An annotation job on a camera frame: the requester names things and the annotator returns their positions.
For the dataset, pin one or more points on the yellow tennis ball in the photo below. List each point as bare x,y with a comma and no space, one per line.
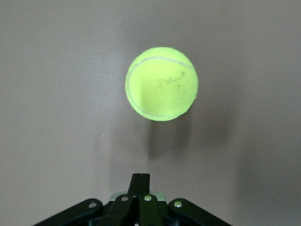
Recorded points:
162,84

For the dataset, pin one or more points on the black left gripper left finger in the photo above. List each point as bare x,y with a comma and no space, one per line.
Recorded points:
124,209

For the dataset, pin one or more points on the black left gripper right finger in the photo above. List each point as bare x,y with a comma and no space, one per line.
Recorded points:
148,212

